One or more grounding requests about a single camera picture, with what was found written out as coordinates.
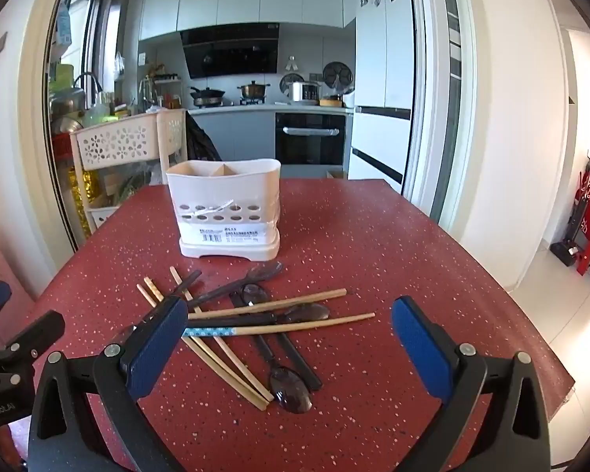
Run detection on white spice rack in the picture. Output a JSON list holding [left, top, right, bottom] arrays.
[[140, 74, 183, 109]]

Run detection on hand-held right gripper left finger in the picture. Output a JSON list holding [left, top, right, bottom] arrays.
[[28, 296, 188, 472]]

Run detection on white refrigerator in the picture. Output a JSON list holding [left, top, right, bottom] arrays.
[[347, 0, 416, 195]]

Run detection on white plastic utensil holder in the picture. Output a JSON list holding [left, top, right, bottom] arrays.
[[166, 158, 282, 260]]

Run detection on gold foil package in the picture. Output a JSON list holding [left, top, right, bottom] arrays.
[[69, 167, 92, 237]]

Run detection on dark translucent plastic spoon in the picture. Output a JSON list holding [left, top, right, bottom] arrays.
[[186, 303, 331, 330], [252, 334, 314, 414], [188, 260, 285, 308], [229, 282, 324, 393]]

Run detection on round dark steamer rack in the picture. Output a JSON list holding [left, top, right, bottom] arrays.
[[323, 61, 355, 96], [279, 73, 306, 96]]

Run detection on grey lower kitchen cabinets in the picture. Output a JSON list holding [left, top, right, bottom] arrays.
[[187, 103, 355, 178]]

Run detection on black plastic bag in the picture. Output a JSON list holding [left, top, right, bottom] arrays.
[[184, 113, 222, 160]]

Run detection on black range hood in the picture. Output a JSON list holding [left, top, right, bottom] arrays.
[[179, 23, 281, 79]]

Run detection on green vegetables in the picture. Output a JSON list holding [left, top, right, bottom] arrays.
[[113, 162, 163, 205]]

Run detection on beige plastic storage cart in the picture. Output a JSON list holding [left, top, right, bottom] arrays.
[[69, 108, 188, 242]]

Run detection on black wok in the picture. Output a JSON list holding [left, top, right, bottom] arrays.
[[190, 87, 226, 108]]

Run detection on white sliding door frame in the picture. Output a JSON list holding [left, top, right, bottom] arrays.
[[408, 0, 478, 237]]

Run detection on white upper cabinets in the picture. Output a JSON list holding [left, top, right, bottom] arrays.
[[138, 0, 357, 42]]

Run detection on black floor appliance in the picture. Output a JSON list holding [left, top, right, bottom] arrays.
[[551, 241, 578, 266]]

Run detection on steel pot with lid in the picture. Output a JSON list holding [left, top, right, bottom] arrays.
[[237, 80, 271, 101]]

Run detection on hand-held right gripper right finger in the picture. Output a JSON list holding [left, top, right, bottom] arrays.
[[391, 296, 554, 472]]

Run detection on wooden chopstick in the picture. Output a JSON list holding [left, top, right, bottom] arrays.
[[136, 284, 269, 411], [169, 266, 275, 401], [144, 278, 271, 404], [233, 312, 376, 335], [188, 289, 348, 319]]

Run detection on black built-in oven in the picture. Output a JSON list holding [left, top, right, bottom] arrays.
[[274, 112, 347, 165]]

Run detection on steel pots by sink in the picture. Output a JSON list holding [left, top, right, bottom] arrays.
[[49, 86, 87, 133]]

